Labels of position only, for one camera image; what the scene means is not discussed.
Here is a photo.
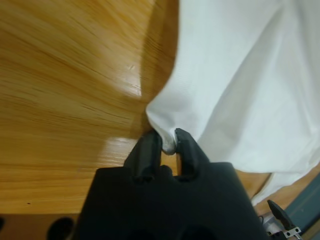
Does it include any white t-shirt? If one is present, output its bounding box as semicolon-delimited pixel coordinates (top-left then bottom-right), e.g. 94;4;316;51
145;0;320;206

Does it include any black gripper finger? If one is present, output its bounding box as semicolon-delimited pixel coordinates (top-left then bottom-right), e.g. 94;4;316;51
174;127;211;181
124;131;164;183

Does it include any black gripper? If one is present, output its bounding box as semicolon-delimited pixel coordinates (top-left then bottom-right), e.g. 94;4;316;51
266;199;301;238

